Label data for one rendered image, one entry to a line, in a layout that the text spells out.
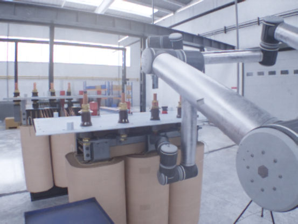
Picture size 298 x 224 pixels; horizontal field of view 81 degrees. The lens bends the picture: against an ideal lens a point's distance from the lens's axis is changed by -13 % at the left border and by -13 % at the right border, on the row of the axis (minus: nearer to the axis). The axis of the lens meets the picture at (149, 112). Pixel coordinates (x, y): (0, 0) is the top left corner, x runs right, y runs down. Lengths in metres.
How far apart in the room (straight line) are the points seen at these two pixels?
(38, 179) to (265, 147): 2.92
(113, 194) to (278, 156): 1.25
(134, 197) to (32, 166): 1.75
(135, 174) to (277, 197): 1.27
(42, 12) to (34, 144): 7.52
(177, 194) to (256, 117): 1.51
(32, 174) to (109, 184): 1.78
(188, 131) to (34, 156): 2.25
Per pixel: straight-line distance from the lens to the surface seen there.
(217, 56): 1.61
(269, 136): 0.47
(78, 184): 1.47
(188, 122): 1.26
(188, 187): 1.98
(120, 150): 1.59
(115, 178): 1.49
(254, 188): 0.52
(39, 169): 3.06
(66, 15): 9.87
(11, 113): 13.44
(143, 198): 1.70
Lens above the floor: 1.57
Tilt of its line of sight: 5 degrees down
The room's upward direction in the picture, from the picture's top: straight up
